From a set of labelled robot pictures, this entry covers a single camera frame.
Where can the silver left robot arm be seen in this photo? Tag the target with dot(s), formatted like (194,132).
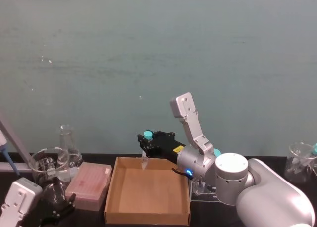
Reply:
(17,202)

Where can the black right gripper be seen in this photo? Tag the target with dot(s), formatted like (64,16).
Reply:
(164,145)

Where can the pink pipette tip box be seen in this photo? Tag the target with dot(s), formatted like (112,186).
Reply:
(89,185)

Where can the glass conical flask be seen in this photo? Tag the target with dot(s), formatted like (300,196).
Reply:
(70,152)

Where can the clear acrylic tube rack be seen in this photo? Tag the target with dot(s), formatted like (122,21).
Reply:
(204,191)

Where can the clear tube with teal cap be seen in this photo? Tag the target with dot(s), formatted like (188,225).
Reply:
(148,134)
(217,152)
(314,150)

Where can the grey metal stand frame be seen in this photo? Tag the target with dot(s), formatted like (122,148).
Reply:
(17,143)

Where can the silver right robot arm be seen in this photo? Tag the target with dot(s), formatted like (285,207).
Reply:
(260,187)

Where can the brown cardboard tray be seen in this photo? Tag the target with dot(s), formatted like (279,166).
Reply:
(148,192)

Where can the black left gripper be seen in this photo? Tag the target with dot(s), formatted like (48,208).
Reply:
(47,215)

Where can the white pipette with blue tip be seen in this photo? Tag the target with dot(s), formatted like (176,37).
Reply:
(7,152)

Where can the wide glass beaker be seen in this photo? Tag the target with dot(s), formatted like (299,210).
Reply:
(298,165)

